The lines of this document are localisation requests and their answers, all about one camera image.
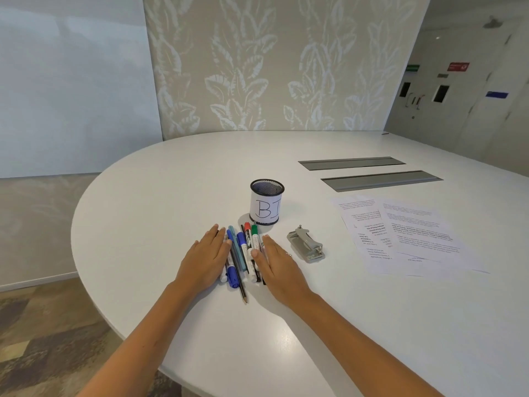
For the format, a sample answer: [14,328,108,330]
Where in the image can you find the black pen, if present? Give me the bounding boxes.
[241,224,268,286]

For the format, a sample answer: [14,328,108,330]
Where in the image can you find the red capped whiteboard marker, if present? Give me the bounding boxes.
[243,222,258,261]

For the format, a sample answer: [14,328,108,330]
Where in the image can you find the person's left forearm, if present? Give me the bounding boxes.
[76,280,209,397]

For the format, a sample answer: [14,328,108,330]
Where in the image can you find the person's right forearm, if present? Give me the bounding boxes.
[273,288,445,397]

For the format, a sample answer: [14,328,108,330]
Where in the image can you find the dark wooden pencil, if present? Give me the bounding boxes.
[230,248,249,305]

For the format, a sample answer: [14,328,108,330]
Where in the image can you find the printed white paper sheet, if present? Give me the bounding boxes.
[378,197,491,278]
[332,195,400,276]

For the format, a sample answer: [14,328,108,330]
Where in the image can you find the teal pen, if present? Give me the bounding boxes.
[228,226,248,272]

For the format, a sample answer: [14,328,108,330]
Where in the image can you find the black mesh labelled pen holder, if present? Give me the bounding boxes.
[250,179,285,226]

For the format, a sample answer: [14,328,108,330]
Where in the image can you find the person's left hand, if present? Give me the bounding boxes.
[174,224,233,291]

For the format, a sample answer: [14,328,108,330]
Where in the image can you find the grey table cable cover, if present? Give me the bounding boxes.
[298,157,406,171]
[321,170,444,192]

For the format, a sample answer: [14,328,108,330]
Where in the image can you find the leaf patterned partition panel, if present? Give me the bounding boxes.
[142,0,433,141]

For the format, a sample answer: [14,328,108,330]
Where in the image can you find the grey metal hole punch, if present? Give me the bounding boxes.
[287,226,326,264]

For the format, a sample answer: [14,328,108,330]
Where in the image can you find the blue capped whiteboard marker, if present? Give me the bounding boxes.
[236,233,256,283]
[219,230,235,283]
[226,244,241,288]

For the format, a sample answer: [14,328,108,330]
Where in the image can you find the white wall board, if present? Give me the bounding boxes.
[0,6,164,179]

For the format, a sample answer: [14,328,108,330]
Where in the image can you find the green capped whiteboard marker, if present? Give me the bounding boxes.
[250,226,263,283]

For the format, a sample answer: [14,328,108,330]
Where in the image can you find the person's right hand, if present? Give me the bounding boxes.
[250,235,315,305]

